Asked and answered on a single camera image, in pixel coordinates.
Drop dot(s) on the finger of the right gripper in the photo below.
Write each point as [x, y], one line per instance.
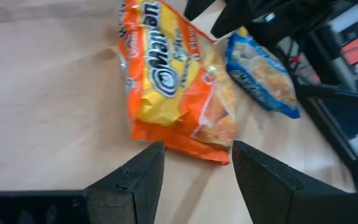
[200, 7]
[235, 15]

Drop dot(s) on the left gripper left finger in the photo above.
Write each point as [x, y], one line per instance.
[129, 199]

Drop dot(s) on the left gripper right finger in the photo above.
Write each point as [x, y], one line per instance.
[269, 196]

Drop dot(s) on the blue Maruchan noodle pack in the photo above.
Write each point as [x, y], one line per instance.
[259, 77]

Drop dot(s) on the orange Maruchan noodle pack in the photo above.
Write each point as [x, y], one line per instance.
[166, 93]

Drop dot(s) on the black aluminium extrusion frame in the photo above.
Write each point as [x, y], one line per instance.
[337, 92]

